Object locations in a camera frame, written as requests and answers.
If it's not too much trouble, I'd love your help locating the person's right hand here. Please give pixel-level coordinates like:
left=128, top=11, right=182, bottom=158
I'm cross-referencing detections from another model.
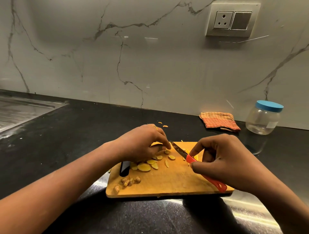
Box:
left=189, top=134, right=272, bottom=194

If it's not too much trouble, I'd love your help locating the person's left hand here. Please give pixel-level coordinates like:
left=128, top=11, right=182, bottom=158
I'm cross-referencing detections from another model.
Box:
left=113, top=124, right=172, bottom=164

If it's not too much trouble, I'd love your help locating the red handled paring knife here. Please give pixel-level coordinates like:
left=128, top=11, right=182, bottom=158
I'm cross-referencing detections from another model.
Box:
left=170, top=141, right=227, bottom=193

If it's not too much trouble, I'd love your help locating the person's right forearm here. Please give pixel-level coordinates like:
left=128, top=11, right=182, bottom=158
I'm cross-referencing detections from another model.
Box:
left=252, top=175, right=309, bottom=234

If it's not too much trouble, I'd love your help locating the person's left forearm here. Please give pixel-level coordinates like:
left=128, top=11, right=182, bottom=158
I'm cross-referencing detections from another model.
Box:
left=0, top=141, right=119, bottom=234

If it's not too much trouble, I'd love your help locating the pile of ginger slices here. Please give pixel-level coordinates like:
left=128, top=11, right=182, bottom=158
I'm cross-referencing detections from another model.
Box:
left=130, top=149, right=176, bottom=172

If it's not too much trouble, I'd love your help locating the pile of ginger strips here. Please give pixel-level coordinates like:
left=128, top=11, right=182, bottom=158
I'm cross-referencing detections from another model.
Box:
left=181, top=140, right=199, bottom=167

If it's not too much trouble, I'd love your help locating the wooden cutting board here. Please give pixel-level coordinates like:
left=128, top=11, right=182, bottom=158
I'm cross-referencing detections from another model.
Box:
left=105, top=141, right=235, bottom=198

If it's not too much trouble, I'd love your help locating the orange striped cloth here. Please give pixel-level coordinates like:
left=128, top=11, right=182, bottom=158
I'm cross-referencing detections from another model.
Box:
left=199, top=112, right=241, bottom=133

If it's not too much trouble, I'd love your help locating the clear jar with blue lid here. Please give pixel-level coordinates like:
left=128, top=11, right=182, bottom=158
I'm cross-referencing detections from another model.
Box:
left=245, top=100, right=284, bottom=135

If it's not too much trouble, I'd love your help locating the steel sink drainboard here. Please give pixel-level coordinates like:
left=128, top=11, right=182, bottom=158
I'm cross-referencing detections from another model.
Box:
left=0, top=95, right=69, bottom=139

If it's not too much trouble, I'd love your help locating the white wall socket plate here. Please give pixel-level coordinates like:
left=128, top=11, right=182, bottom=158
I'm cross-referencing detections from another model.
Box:
left=206, top=3, right=261, bottom=38

